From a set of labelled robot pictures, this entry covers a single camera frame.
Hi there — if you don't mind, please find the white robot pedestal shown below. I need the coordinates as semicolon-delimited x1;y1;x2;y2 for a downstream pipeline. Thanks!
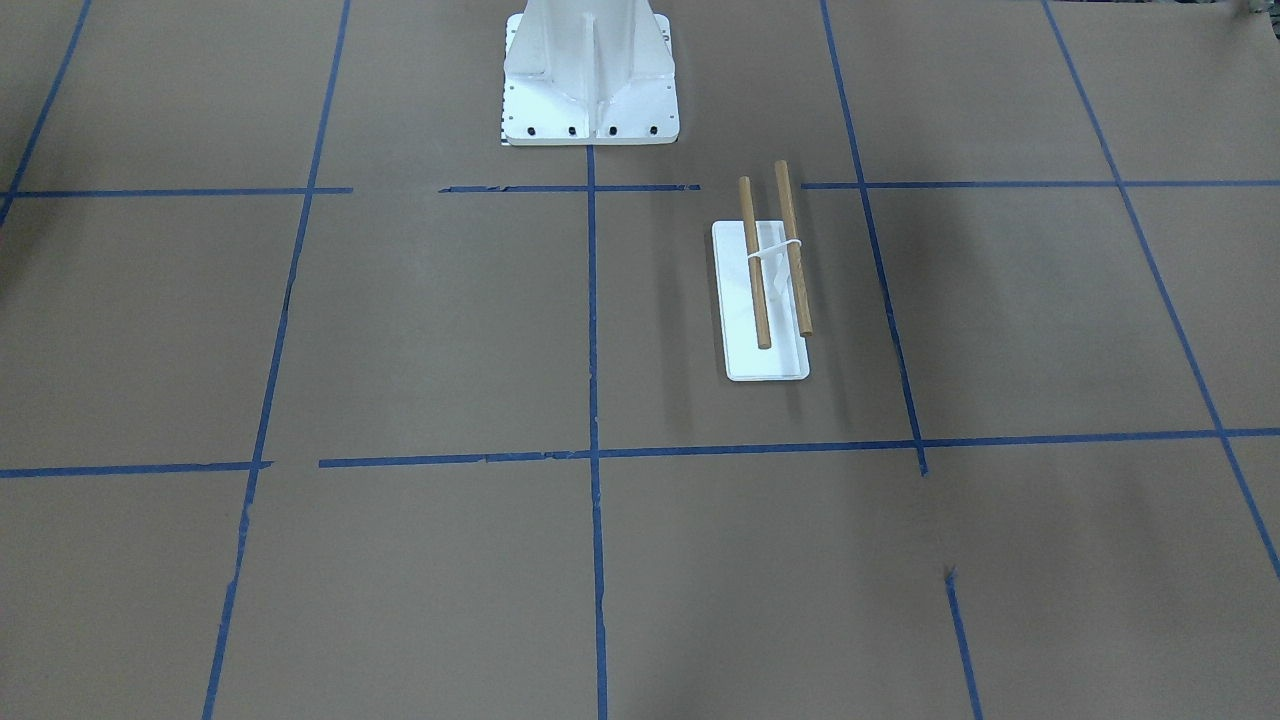
500;1;681;146

